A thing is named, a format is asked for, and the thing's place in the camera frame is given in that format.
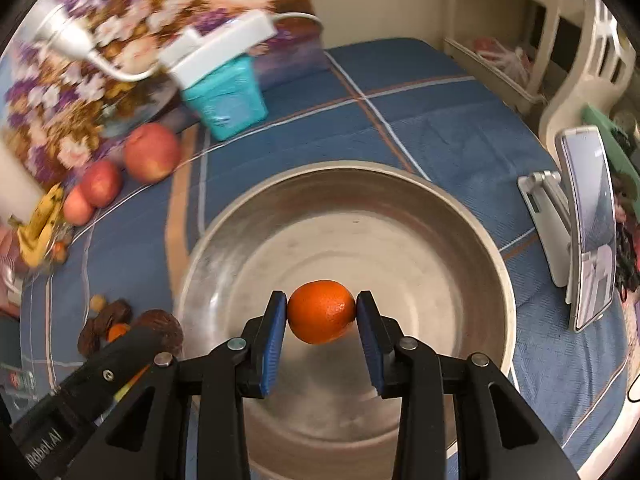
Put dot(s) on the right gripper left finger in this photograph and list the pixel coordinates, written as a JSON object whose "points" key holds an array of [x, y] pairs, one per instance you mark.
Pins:
{"points": [[244, 367]]}

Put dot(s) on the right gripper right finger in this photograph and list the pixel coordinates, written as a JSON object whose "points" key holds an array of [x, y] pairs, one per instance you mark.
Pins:
{"points": [[401, 367]]}

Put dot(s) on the large dark dried date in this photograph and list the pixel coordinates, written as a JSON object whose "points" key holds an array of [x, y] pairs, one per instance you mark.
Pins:
{"points": [[165, 324]]}

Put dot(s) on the small orange tangerine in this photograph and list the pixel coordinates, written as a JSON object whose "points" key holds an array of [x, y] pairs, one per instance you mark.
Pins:
{"points": [[320, 311]]}

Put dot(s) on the round metal bowl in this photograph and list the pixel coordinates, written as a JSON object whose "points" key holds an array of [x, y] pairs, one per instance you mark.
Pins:
{"points": [[425, 258]]}

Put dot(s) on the small dark dried date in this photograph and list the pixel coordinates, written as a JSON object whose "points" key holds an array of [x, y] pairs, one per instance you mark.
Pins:
{"points": [[96, 329]]}

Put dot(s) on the pink flower bouquet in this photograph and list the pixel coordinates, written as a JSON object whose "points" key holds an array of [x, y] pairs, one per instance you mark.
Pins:
{"points": [[12, 267]]}

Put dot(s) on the clear fruit tray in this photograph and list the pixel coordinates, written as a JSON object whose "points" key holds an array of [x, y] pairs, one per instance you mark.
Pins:
{"points": [[57, 250]]}

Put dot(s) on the yellow banana bunch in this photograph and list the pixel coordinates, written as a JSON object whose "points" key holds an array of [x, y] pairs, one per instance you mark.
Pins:
{"points": [[35, 237]]}

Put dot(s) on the white phone stand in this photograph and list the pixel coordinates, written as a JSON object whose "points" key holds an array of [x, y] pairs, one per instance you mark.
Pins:
{"points": [[548, 206]]}

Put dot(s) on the small pink apple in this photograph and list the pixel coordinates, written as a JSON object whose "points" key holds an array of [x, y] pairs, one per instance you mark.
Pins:
{"points": [[77, 211]]}

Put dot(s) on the medium red apple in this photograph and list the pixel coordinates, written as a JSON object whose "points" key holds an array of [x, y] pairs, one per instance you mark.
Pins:
{"points": [[101, 183]]}

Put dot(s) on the large red apple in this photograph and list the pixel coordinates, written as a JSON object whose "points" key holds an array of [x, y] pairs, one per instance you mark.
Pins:
{"points": [[151, 153]]}

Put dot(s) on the smartphone on stand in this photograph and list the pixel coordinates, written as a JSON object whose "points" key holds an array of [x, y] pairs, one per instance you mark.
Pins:
{"points": [[588, 187]]}

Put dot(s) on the teal house-shaped box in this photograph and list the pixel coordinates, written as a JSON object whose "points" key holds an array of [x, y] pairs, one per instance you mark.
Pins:
{"points": [[228, 100]]}

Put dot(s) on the floral painting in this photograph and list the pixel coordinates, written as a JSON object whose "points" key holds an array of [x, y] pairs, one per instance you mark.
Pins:
{"points": [[58, 114]]}

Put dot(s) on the white chair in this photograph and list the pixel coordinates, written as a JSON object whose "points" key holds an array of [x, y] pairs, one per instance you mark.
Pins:
{"points": [[546, 59]]}

